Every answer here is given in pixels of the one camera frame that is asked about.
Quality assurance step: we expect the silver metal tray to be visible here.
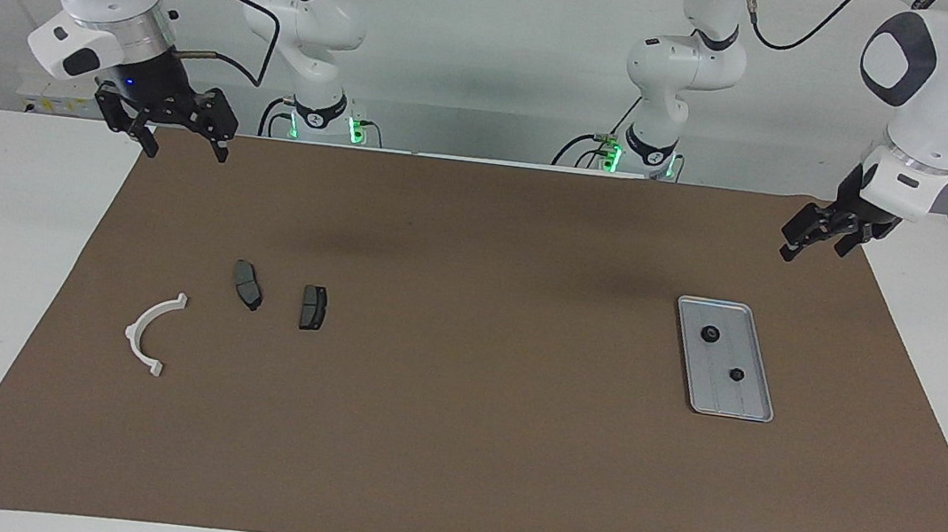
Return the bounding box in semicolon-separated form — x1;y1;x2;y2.
665;295;787;424

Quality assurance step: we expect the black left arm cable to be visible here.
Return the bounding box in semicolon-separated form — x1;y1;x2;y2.
736;0;864;59

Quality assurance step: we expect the white wall socket box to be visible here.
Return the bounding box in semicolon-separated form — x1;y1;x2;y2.
14;70;108;122

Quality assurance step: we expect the curved dark brake pad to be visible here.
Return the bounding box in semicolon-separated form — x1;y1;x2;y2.
229;258;267;313

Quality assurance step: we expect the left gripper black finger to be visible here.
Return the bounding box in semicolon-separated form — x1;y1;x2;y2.
832;222;877;262
778;199;844;268

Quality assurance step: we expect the brown table mat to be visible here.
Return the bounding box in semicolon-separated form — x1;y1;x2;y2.
0;103;948;532

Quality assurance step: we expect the black base cable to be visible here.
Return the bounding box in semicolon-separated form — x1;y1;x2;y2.
257;95;297;140
551;89;644;176

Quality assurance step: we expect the white semicircular bracket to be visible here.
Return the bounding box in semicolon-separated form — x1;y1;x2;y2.
120;286;190;381

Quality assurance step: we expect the rectangular dark brake pad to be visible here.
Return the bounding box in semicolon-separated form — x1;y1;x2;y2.
297;283;331;333

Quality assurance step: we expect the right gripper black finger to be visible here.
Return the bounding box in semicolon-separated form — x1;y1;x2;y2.
183;86;243;166
90;85;167;160

